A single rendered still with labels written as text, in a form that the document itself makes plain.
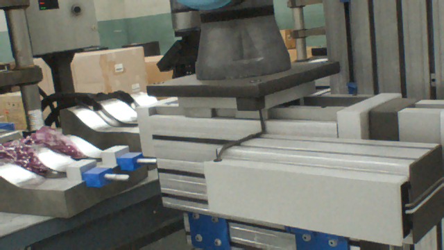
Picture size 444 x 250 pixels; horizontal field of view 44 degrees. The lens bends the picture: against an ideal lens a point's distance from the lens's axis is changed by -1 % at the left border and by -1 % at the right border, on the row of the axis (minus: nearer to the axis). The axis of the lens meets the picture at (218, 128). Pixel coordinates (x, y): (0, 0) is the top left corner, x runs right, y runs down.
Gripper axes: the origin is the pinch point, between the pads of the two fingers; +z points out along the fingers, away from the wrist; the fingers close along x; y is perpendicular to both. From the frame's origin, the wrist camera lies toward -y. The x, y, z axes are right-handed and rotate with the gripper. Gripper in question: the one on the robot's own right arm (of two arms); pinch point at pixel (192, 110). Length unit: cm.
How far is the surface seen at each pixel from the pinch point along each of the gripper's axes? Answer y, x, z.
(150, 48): -554, 423, 14
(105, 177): 14.5, -37.1, 5.0
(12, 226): 7, -54, 11
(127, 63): -338, 223, 13
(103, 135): -14.7, -17.7, 3.3
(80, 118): -24.7, -17.6, -0.4
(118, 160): 8.3, -29.4, 4.3
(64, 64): -90, 17, -11
